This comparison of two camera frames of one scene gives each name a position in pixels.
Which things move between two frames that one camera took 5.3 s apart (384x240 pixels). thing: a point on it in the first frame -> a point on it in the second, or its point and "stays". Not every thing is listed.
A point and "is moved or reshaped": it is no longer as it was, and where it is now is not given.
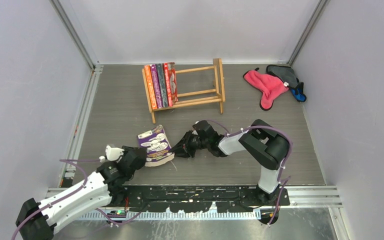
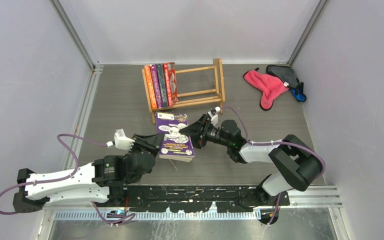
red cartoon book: [170, 79] stays
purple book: [156, 85] stays
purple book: [156, 143] is moved or reshaped
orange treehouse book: [148, 71] stays
